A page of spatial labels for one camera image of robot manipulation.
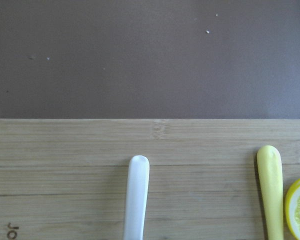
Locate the white ceramic spoon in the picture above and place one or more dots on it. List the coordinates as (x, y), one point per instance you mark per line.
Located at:
(136, 198)

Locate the bamboo cutting board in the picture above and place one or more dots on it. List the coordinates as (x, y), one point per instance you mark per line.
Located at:
(65, 179)

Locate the yellow plastic knife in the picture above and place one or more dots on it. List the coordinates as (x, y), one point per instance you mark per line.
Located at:
(269, 165)

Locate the lower lemon slice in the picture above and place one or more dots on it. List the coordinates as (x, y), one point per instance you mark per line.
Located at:
(292, 209)

